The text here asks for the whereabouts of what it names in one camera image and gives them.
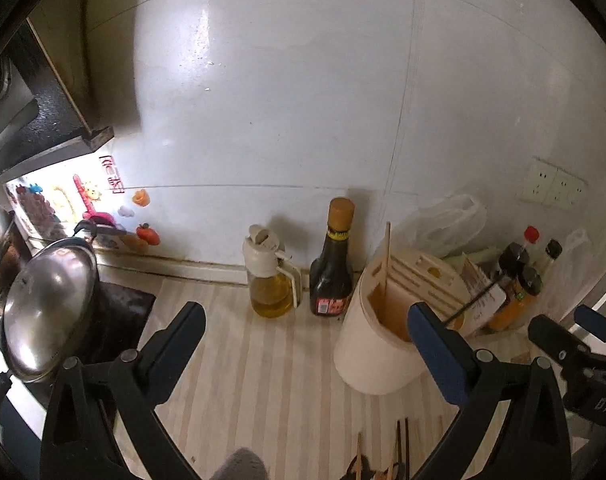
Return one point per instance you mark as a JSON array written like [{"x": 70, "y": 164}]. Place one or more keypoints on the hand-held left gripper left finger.
[{"x": 183, "y": 332}]

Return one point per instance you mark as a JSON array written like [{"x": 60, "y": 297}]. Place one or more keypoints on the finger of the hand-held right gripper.
[
  {"x": 550, "y": 335},
  {"x": 595, "y": 321}
]

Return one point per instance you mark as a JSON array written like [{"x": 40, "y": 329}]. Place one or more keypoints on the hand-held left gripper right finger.
[{"x": 433, "y": 347}]

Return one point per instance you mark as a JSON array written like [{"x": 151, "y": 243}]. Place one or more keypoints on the cream round utensil holder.
[{"x": 373, "y": 350}]

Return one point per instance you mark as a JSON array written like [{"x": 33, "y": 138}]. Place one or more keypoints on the light wooden chopstick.
[
  {"x": 387, "y": 260},
  {"x": 358, "y": 455}
]

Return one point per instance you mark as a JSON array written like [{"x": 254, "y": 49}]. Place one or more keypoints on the black stove top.
[{"x": 125, "y": 317}]

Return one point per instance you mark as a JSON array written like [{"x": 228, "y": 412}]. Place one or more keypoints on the small black cap bottle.
[{"x": 551, "y": 250}]

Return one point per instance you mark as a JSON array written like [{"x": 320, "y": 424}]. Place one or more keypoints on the striped cat print mat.
[{"x": 263, "y": 360}]

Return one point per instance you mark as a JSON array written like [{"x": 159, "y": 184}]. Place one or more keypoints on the black cap sauce bottle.
[{"x": 512, "y": 257}]

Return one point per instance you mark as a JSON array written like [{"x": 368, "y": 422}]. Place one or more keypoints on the glass oil dispenser bottle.
[{"x": 270, "y": 285}]

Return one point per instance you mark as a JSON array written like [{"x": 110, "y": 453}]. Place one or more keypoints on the red cap condiment bottle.
[{"x": 529, "y": 236}]

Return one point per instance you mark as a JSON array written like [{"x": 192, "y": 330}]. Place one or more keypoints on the dark soy sauce bottle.
[{"x": 331, "y": 275}]

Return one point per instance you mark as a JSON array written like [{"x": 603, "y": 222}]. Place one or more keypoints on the steel wok lid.
[{"x": 48, "y": 310}]

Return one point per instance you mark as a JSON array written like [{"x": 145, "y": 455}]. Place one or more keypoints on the steel range hood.
[{"x": 18, "y": 125}]

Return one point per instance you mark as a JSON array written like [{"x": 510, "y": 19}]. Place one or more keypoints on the white wall outlet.
[
  {"x": 537, "y": 180},
  {"x": 568, "y": 190}
]

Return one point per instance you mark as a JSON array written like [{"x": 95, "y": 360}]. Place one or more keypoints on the red tomato wall hook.
[{"x": 48, "y": 200}]

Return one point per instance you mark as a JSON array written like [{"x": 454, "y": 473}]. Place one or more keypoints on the beige wall cabinet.
[{"x": 63, "y": 35}]

